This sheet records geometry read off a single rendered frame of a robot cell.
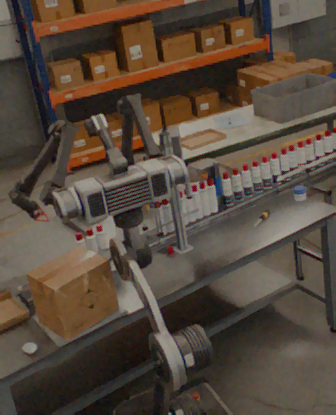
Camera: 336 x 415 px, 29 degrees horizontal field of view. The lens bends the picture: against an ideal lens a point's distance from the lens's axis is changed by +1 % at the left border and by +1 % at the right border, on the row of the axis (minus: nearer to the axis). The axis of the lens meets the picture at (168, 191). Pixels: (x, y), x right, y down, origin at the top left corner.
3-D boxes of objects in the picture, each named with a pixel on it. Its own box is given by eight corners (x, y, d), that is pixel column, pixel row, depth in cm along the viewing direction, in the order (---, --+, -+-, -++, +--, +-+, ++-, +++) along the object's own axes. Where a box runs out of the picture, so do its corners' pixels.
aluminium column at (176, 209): (183, 245, 359) (165, 131, 332) (188, 248, 355) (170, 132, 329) (177, 248, 357) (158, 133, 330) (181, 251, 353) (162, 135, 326)
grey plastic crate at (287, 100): (308, 97, 579) (307, 72, 570) (340, 105, 546) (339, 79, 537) (252, 115, 556) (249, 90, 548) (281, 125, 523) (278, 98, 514)
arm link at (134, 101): (121, 89, 314) (140, 85, 318) (116, 102, 327) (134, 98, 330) (152, 172, 303) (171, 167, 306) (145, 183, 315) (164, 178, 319)
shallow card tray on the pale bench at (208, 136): (210, 132, 534) (209, 128, 533) (227, 138, 515) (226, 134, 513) (175, 144, 521) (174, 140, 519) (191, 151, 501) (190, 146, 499)
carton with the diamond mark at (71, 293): (90, 292, 325) (79, 245, 315) (120, 308, 308) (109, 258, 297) (38, 322, 308) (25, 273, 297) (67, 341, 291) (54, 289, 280)
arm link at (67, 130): (66, 111, 304) (84, 120, 309) (52, 121, 314) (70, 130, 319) (45, 198, 285) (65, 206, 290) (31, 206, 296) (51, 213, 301)
